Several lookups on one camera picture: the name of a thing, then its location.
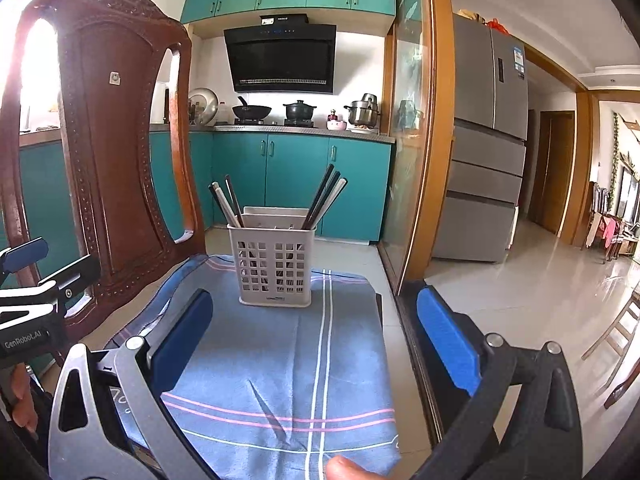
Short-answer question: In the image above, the dark red chopstick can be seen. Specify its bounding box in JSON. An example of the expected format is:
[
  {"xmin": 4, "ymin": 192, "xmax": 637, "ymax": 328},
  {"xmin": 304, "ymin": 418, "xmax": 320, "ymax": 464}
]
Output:
[{"xmin": 224, "ymin": 174, "xmax": 244, "ymax": 228}]

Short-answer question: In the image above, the white plastic utensil holder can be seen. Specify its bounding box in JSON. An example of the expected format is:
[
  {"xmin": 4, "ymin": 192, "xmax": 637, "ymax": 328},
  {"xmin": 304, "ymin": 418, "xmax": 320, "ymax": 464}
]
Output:
[{"xmin": 228, "ymin": 206, "xmax": 314, "ymax": 308}]

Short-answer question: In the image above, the black range hood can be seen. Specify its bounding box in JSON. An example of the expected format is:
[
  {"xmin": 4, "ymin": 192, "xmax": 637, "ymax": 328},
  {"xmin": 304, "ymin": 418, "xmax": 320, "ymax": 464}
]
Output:
[{"xmin": 224, "ymin": 14, "xmax": 337, "ymax": 94}]

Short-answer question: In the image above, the blue plaid cloth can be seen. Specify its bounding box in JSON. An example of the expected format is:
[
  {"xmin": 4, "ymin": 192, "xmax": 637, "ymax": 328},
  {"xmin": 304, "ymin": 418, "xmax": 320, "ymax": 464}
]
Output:
[{"xmin": 111, "ymin": 255, "xmax": 400, "ymax": 479}]

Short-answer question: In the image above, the stainless steel pot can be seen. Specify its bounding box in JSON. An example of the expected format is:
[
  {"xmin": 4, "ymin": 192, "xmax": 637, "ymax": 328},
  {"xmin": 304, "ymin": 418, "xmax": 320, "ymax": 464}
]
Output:
[{"xmin": 344, "ymin": 93, "xmax": 380, "ymax": 129}]

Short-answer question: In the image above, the brown wooden door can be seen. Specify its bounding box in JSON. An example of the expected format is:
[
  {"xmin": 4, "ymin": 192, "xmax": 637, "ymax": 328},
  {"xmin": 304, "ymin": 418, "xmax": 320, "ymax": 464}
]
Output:
[{"xmin": 528, "ymin": 110, "xmax": 575, "ymax": 235}]

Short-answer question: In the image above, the glass sliding door wooden frame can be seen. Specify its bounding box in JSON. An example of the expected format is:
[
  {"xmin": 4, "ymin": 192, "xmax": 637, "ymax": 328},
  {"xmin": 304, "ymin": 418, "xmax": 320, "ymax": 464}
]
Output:
[{"xmin": 378, "ymin": 0, "xmax": 456, "ymax": 294}]

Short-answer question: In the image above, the pink small pot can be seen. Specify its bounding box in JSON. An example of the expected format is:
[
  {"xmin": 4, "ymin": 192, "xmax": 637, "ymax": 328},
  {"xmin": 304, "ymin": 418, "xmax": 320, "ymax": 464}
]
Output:
[{"xmin": 326, "ymin": 110, "xmax": 347, "ymax": 131}]

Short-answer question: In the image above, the black cooking pot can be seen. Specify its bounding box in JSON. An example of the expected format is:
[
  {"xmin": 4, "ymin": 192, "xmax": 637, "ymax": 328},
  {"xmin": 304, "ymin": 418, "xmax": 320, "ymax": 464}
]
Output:
[{"xmin": 284, "ymin": 100, "xmax": 316, "ymax": 128}]

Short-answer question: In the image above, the carved brown wooden chair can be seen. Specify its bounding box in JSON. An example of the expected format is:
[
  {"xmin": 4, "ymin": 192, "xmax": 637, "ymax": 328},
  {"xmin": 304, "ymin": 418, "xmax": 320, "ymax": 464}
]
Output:
[{"xmin": 1, "ymin": 0, "xmax": 205, "ymax": 341}]

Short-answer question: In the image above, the black chopstick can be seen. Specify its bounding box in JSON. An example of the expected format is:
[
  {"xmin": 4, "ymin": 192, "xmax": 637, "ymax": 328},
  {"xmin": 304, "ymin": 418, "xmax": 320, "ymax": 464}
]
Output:
[
  {"xmin": 301, "ymin": 164, "xmax": 334, "ymax": 230},
  {"xmin": 304, "ymin": 171, "xmax": 341, "ymax": 230}
]

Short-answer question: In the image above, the black wok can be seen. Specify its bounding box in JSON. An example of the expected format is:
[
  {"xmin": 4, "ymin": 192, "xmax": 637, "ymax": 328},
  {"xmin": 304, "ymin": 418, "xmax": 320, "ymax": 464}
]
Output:
[{"xmin": 232, "ymin": 96, "xmax": 271, "ymax": 125}]

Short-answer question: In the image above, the person's left hand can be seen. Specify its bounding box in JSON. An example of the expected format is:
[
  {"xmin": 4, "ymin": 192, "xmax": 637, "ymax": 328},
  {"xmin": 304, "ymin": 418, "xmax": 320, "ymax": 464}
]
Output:
[{"xmin": 11, "ymin": 363, "xmax": 38, "ymax": 434}]

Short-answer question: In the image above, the person's thumb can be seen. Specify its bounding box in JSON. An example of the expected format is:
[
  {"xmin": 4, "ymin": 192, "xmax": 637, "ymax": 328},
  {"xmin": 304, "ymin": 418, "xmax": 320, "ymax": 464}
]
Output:
[{"xmin": 324, "ymin": 456, "xmax": 386, "ymax": 480}]

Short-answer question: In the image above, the white cream chopstick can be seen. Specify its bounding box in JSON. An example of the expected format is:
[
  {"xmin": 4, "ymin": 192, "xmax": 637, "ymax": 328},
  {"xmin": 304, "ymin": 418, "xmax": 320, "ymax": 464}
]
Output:
[{"xmin": 208, "ymin": 181, "xmax": 240, "ymax": 229}]

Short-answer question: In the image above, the silver multi-door refrigerator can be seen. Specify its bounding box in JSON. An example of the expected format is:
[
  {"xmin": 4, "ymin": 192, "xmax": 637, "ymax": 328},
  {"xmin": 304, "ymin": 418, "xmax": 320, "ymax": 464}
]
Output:
[{"xmin": 433, "ymin": 14, "xmax": 528, "ymax": 263}]

